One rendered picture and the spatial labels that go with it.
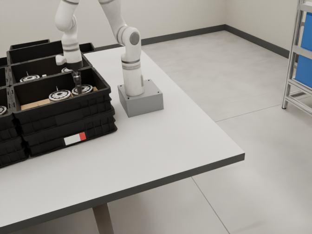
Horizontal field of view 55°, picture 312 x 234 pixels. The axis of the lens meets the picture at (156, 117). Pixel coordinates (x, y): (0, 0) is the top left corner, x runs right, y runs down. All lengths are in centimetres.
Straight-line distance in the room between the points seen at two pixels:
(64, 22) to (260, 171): 161
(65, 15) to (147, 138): 62
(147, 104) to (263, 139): 130
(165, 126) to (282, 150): 128
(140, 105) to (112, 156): 34
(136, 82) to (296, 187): 128
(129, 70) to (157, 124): 29
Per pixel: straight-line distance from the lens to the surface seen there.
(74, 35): 138
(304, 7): 265
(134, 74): 145
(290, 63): 281
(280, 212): 202
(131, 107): 148
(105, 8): 134
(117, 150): 130
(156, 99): 151
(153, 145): 129
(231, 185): 212
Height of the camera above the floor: 147
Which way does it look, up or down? 31 degrees down
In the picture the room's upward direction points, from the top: 5 degrees counter-clockwise
